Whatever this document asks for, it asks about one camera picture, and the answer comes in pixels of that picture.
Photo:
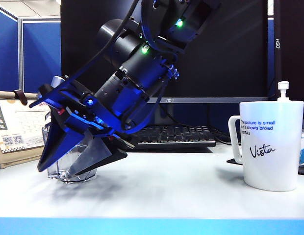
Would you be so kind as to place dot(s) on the black AOC monitor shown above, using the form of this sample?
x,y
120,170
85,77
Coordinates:
x,y
235,61

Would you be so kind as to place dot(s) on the white ceramic mug Vista print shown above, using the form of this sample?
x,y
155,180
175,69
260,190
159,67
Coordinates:
x,y
272,156

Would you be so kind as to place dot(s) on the transparent faceted plastic cup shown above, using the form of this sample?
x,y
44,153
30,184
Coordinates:
x,y
81,151

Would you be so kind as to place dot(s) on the grey monitor stand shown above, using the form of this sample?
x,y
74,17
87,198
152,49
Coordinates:
x,y
164,117

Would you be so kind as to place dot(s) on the beige desk calendar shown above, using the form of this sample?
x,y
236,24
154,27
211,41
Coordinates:
x,y
17,127

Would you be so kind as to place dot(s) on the black HSD monitor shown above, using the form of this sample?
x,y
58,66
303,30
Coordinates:
x,y
291,49

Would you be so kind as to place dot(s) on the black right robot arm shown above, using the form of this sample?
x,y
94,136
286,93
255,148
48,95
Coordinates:
x,y
132,83

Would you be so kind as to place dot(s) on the clear hand sanitizer pump bottle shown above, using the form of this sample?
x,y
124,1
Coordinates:
x,y
283,91

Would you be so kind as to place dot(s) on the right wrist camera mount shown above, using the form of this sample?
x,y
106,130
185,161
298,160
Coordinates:
x,y
50,89

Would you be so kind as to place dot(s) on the black keyboard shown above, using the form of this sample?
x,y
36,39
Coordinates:
x,y
176,137

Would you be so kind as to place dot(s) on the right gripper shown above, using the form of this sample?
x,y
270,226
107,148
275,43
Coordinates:
x,y
81,107

